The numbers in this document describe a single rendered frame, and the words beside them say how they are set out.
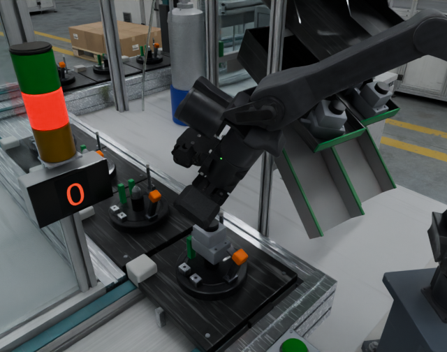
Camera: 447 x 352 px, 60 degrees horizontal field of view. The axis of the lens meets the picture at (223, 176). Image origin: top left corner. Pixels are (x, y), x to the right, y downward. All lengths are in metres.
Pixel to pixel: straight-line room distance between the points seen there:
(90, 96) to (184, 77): 0.48
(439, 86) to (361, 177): 3.68
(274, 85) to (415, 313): 0.40
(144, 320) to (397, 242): 0.66
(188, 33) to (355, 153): 0.79
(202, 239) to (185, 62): 0.95
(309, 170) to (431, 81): 3.82
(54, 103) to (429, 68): 4.28
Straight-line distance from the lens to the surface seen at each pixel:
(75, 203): 0.63
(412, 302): 0.68
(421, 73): 4.64
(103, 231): 0.91
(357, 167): 1.00
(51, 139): 0.58
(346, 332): 0.86
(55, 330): 0.78
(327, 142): 0.74
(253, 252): 0.82
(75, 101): 1.80
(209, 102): 0.51
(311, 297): 0.77
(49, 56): 0.55
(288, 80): 0.47
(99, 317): 0.79
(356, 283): 0.96
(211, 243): 0.69
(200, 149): 0.57
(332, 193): 0.90
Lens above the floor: 1.53
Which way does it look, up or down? 32 degrees down
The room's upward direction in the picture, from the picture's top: straight up
